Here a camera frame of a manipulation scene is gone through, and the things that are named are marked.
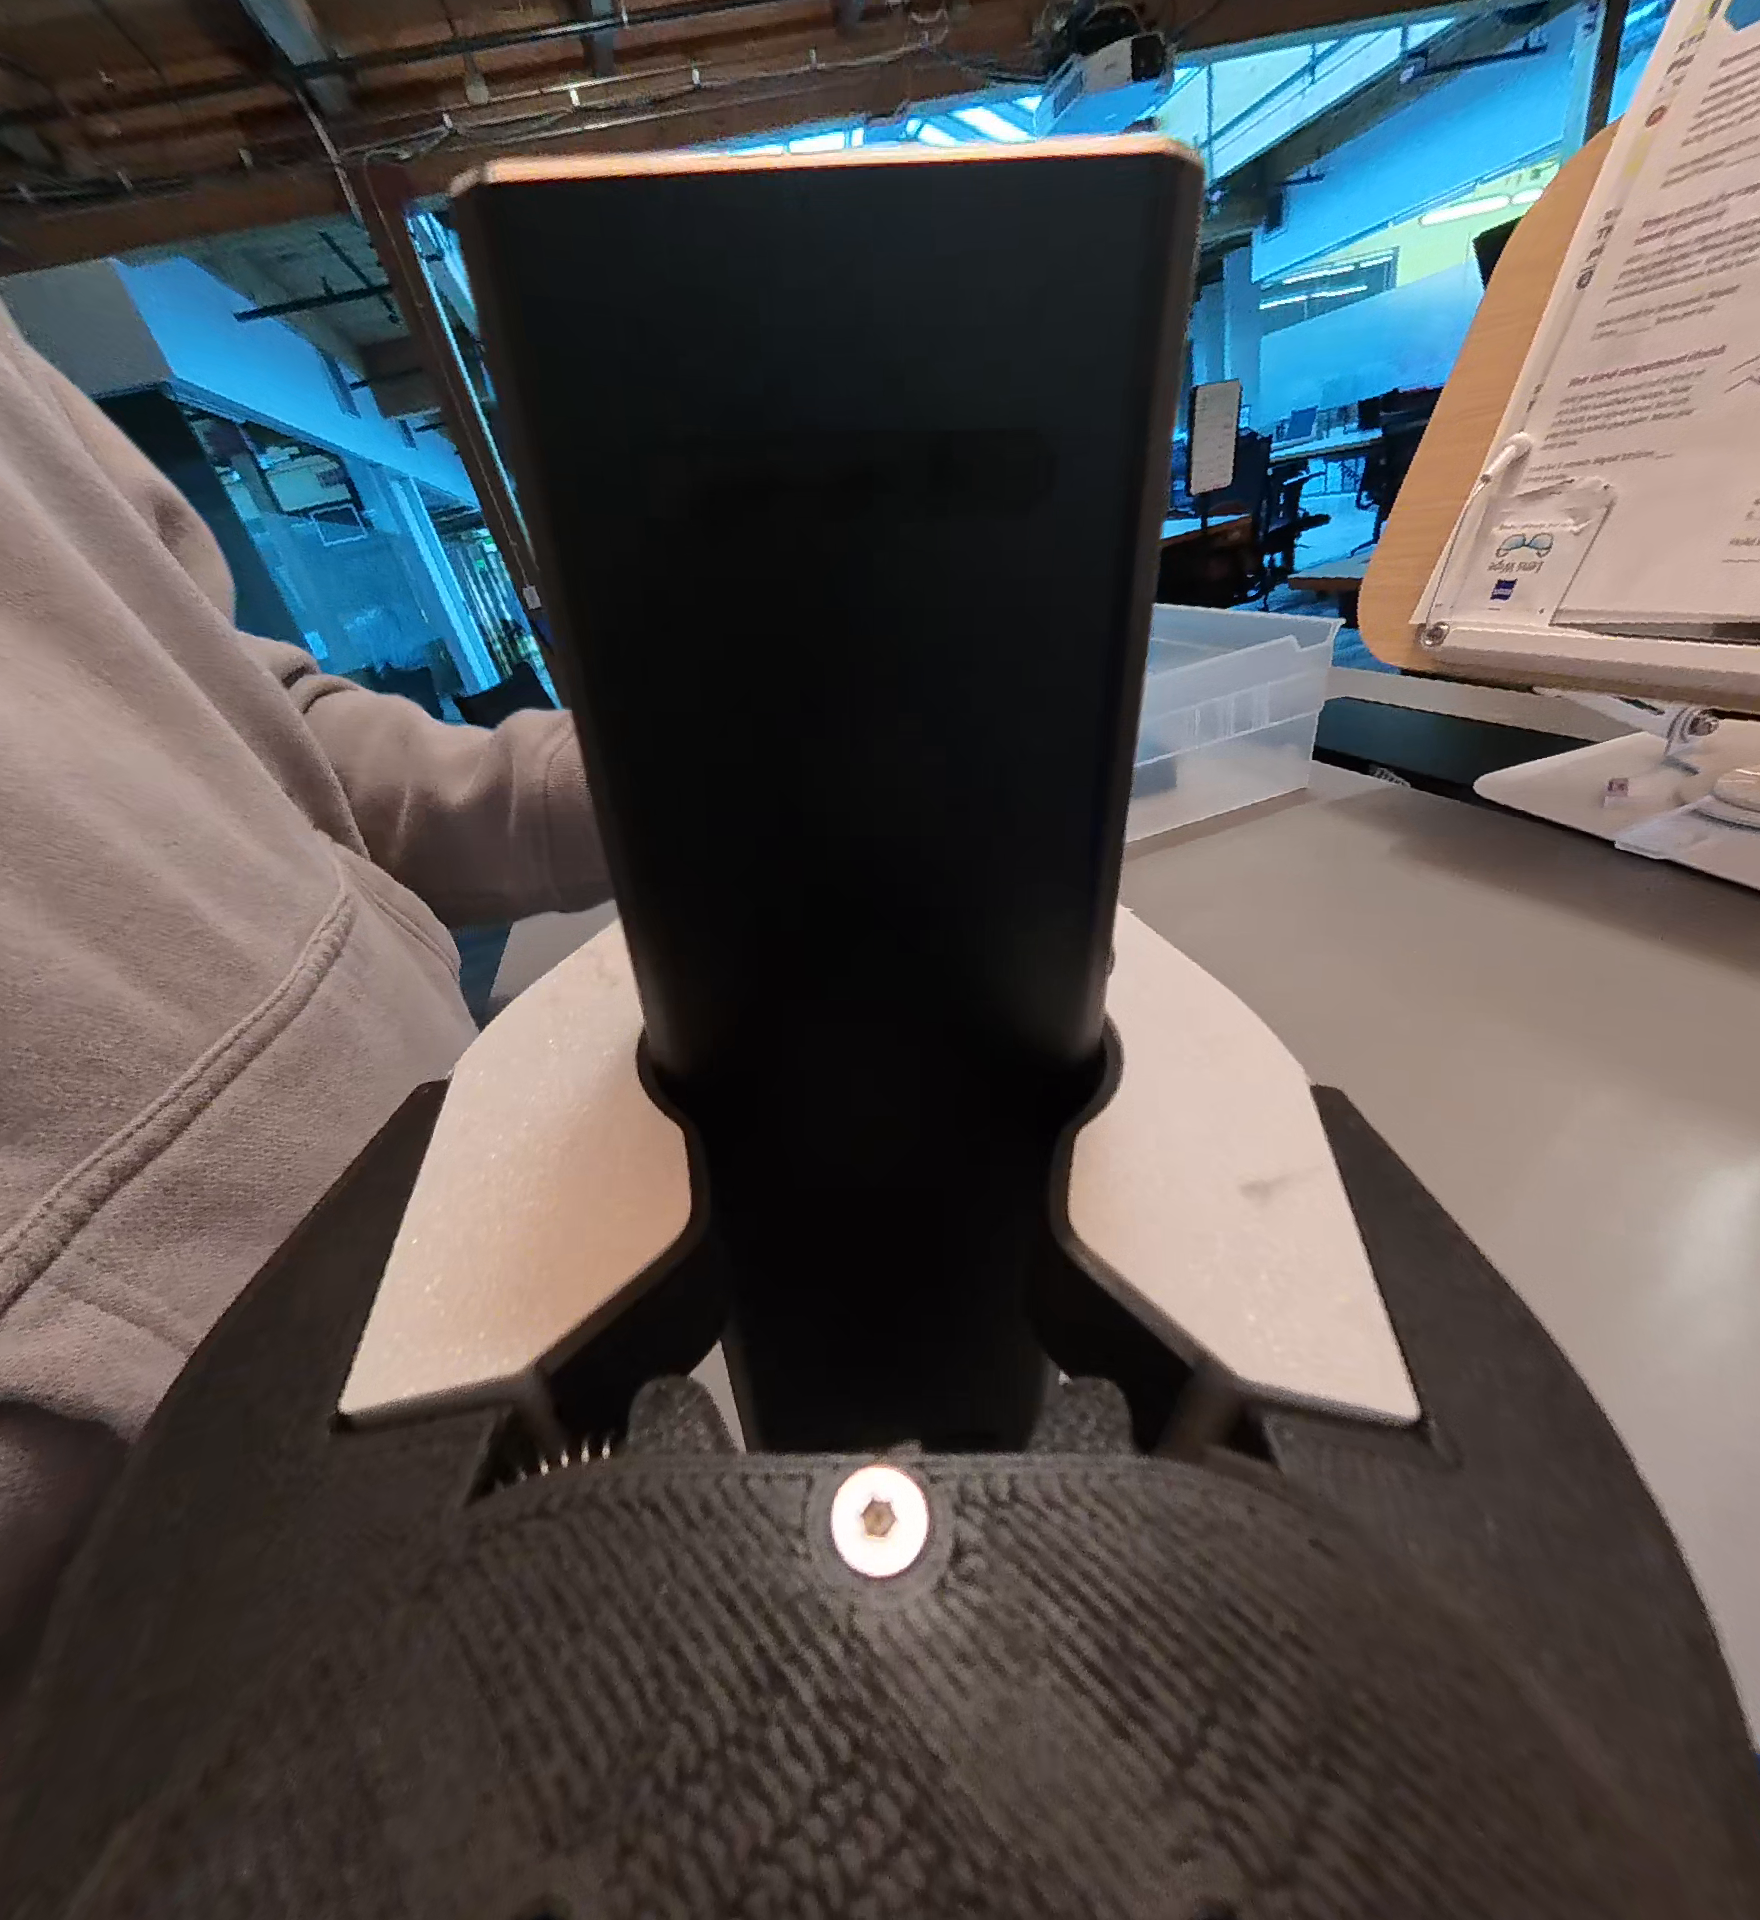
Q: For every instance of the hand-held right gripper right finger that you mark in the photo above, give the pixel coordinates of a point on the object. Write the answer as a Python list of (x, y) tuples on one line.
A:
[(1226, 1201)]

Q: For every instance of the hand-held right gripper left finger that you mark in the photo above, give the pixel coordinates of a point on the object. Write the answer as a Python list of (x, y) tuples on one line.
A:
[(519, 1201)]

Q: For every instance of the black rectangular device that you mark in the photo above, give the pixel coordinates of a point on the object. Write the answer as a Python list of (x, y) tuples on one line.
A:
[(851, 678)]

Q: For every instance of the person's left forearm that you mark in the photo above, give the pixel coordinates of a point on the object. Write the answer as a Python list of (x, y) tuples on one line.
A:
[(447, 794)]

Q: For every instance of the clear plastic bin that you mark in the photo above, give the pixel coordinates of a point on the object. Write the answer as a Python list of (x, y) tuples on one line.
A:
[(1226, 720)]

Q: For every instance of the person's grey hoodie torso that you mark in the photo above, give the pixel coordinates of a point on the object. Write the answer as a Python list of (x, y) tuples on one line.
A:
[(101, 900)]

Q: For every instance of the white stand base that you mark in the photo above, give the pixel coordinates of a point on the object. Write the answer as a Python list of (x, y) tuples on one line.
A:
[(1690, 825)]

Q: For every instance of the black office chair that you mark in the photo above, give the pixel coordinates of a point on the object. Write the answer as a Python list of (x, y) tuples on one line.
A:
[(1278, 526)]

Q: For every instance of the small clear wipe pouch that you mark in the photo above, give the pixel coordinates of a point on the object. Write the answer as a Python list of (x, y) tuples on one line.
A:
[(1523, 565)]

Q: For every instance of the wooden document stand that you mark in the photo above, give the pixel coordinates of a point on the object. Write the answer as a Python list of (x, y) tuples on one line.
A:
[(1434, 452)]

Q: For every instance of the printed instruction sheet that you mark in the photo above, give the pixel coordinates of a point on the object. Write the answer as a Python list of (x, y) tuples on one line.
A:
[(1704, 331)]

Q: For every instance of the ceiling projector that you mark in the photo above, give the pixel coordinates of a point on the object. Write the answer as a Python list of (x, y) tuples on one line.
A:
[(1106, 75)]

